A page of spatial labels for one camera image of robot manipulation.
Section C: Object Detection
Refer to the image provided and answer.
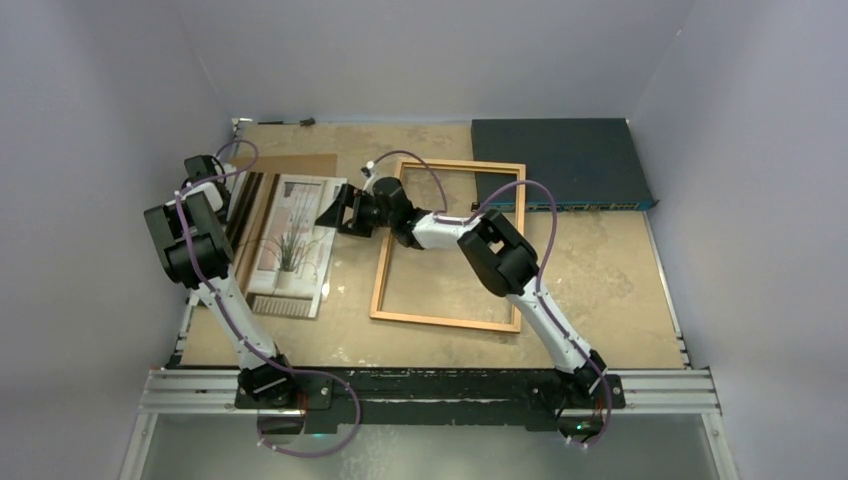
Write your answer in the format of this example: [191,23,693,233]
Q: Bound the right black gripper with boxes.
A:
[315,185,395,239]

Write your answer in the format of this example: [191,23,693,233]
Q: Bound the brown cardboard backing board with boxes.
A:
[249,154,337,177]

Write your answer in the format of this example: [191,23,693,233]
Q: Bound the wooden picture frame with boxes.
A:
[369,154,526,334]

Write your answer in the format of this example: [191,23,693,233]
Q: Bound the plant photo print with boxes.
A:
[228,173,346,319]

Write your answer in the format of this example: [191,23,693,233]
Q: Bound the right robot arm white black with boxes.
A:
[315,177,613,407]

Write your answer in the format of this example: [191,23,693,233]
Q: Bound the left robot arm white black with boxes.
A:
[143,155,299,409]

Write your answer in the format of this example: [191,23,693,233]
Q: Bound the black mounting plate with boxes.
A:
[233,368,627,434]

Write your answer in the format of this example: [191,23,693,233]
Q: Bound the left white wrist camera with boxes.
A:
[192,182,225,212]

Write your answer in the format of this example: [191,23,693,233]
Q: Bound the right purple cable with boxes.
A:
[364,149,613,449]

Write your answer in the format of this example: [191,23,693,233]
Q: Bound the aluminium rail base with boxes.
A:
[139,367,721,415]

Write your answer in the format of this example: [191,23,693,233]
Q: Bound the dark blue network switch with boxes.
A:
[471,118,658,211]

